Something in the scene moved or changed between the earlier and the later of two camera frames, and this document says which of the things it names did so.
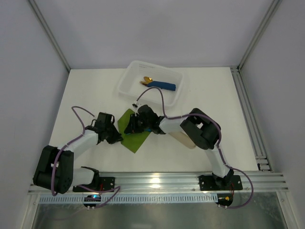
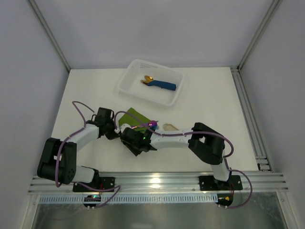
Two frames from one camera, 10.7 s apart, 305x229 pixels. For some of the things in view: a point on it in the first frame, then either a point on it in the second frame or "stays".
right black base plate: (210, 182) stays
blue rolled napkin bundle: (163, 85) stays
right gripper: (135, 123) -> (130, 145)
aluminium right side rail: (263, 161) stays
